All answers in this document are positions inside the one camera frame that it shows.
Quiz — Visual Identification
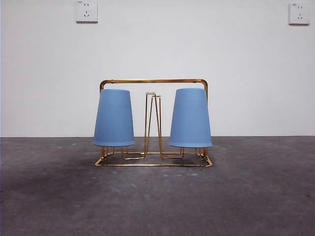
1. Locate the gold wire cup rack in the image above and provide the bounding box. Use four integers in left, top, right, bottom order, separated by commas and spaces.
94, 78, 213, 168

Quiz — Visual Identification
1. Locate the white wall socket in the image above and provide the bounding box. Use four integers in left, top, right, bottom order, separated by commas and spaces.
288, 2, 311, 26
75, 0, 98, 24

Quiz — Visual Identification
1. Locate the blue ribbed plastic cup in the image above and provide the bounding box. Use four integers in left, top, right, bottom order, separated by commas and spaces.
93, 88, 136, 148
168, 88, 213, 148

